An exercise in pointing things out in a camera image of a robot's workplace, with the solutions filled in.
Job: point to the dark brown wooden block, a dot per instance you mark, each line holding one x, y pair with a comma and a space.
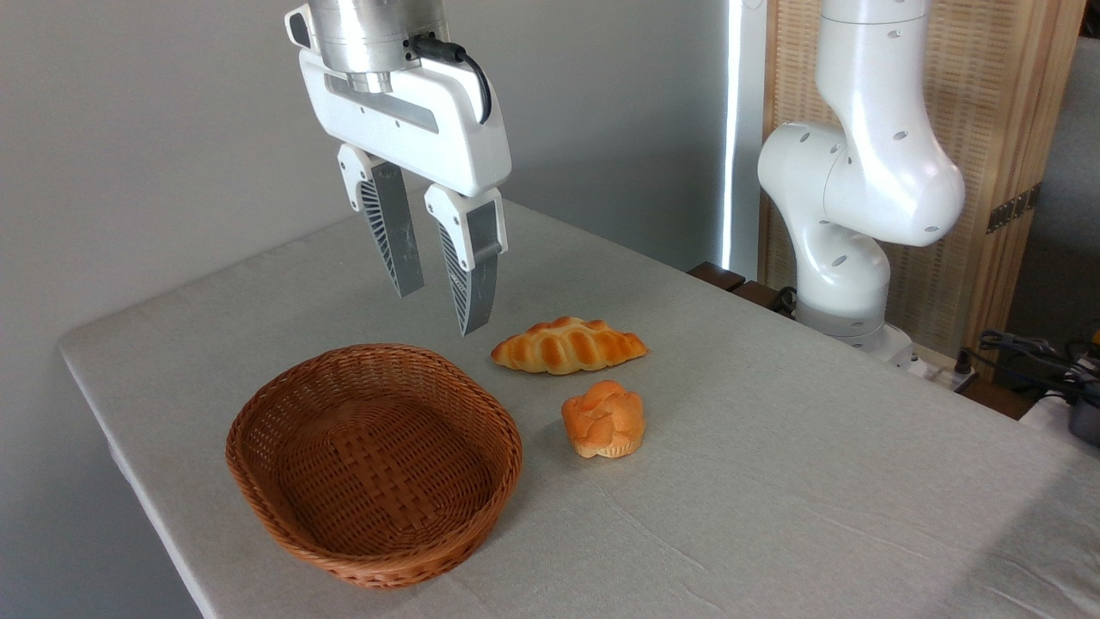
739, 285

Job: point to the long braided bread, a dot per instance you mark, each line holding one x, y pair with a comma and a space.
567, 346

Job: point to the brown wicker basket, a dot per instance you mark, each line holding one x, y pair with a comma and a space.
375, 468

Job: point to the white power strip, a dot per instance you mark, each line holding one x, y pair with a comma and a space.
941, 370

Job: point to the round knotted bread roll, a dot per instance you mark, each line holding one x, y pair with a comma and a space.
603, 421

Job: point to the grey tablecloth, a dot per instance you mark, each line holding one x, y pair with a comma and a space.
773, 499

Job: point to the dark metal screen hinge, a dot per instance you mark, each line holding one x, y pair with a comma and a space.
1014, 208

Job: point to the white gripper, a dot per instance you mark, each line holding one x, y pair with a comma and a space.
447, 129

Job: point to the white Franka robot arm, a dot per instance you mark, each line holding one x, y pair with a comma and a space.
868, 172

